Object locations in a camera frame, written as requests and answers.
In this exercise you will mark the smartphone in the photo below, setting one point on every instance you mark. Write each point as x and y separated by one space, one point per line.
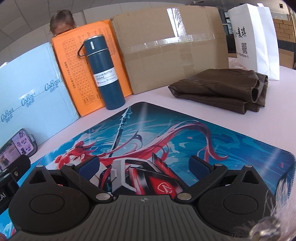
18 142

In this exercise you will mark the white paper bag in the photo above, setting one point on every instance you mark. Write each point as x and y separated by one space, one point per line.
252 39

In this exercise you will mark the black phone charging plug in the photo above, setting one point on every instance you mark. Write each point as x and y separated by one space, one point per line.
32 141

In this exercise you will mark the dark blue vacuum bottle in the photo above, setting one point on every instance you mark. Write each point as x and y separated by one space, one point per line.
106 69

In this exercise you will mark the printed desk mat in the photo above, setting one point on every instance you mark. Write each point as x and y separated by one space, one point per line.
161 129

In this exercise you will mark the orange carton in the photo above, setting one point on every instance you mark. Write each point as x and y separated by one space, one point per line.
69 69

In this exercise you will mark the large light blue carton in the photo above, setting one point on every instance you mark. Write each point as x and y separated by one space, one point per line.
34 92

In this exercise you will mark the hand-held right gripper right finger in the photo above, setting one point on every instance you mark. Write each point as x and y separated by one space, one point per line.
196 165

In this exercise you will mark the small plain cardboard box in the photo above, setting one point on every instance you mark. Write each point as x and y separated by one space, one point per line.
286 58

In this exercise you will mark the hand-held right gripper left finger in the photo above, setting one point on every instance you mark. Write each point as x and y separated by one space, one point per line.
89 166

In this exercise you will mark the person's head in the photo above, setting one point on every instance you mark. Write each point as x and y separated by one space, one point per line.
62 22

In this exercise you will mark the large taped cardboard box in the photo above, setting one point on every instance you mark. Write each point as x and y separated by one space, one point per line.
171 46

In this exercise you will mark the folded brown clothes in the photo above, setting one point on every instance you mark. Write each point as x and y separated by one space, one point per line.
215 88

